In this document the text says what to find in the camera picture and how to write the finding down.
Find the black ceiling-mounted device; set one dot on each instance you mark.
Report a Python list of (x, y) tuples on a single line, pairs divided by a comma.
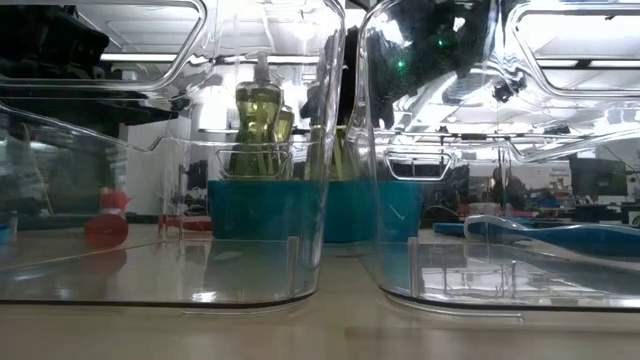
[(504, 91)]

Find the dark computer monitor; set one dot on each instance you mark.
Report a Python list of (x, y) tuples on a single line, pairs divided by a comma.
[(597, 176)]

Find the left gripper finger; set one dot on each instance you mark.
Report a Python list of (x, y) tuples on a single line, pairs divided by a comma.
[(160, 112)]

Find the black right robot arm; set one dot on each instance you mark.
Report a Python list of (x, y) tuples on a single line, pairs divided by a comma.
[(430, 55)]

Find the clear plastic bin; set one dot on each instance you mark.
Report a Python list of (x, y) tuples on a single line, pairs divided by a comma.
[(150, 270), (500, 280)]

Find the teal plastic bin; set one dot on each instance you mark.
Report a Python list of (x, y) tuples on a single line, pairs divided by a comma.
[(265, 210)]

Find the blue dish brush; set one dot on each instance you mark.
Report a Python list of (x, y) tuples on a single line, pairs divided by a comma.
[(550, 237)]

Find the green soap pump bottle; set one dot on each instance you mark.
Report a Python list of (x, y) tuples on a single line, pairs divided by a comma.
[(342, 155), (257, 125), (286, 125)]

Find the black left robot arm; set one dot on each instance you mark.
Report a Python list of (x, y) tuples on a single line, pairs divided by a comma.
[(20, 40)]

